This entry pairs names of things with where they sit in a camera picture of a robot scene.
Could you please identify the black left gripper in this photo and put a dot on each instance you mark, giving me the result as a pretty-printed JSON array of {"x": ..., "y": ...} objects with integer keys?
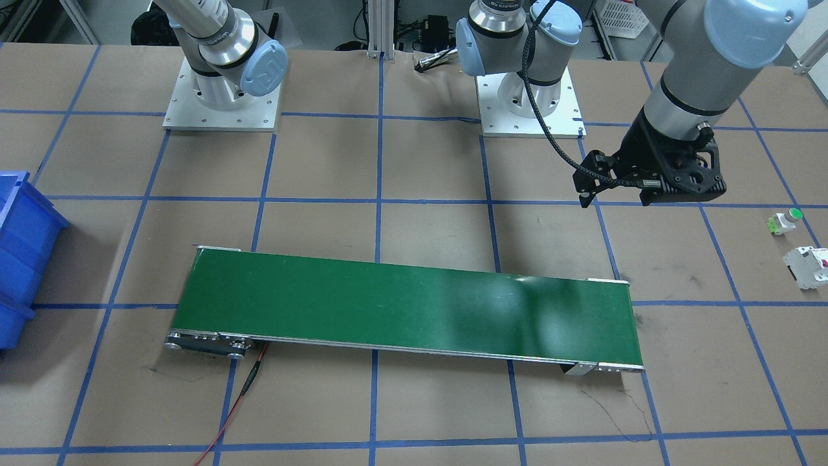
[{"x": 639, "y": 144}]

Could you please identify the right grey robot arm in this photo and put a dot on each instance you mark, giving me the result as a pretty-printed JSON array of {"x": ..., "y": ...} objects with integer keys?
[{"x": 234, "y": 61}]

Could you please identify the green push button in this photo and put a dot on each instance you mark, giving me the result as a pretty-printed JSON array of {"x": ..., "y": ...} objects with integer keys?
[{"x": 783, "y": 222}]

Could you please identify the white red circuit breaker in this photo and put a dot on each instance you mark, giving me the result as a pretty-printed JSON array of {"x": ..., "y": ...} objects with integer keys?
[{"x": 808, "y": 266}]

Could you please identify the green conveyor belt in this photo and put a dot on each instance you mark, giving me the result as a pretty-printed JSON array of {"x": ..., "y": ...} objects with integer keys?
[{"x": 233, "y": 297}]

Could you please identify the blue plastic bin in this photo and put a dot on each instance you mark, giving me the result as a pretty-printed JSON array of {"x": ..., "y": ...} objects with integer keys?
[{"x": 30, "y": 226}]

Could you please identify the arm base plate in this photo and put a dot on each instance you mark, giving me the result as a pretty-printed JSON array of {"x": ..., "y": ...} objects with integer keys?
[
  {"x": 505, "y": 110},
  {"x": 203, "y": 103}
]

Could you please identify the aluminium frame post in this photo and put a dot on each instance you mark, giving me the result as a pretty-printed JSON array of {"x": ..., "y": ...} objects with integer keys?
[{"x": 382, "y": 22}]

